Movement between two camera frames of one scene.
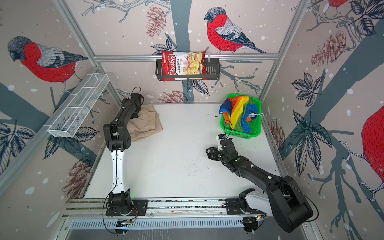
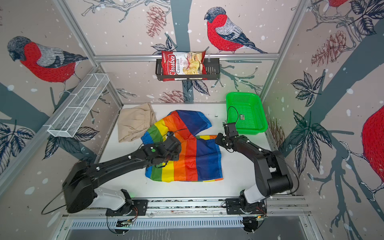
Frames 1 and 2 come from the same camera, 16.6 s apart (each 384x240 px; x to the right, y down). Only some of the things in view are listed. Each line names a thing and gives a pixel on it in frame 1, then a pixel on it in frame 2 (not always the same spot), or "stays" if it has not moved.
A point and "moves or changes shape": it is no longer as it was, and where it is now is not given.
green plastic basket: (256, 128) moves or changes shape
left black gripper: (135, 116) -> (178, 151)
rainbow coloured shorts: (239, 112) -> (200, 159)
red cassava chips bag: (183, 63) stays
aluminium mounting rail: (92, 208) stays
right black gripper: (212, 154) -> (217, 139)
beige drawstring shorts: (147, 123) stays
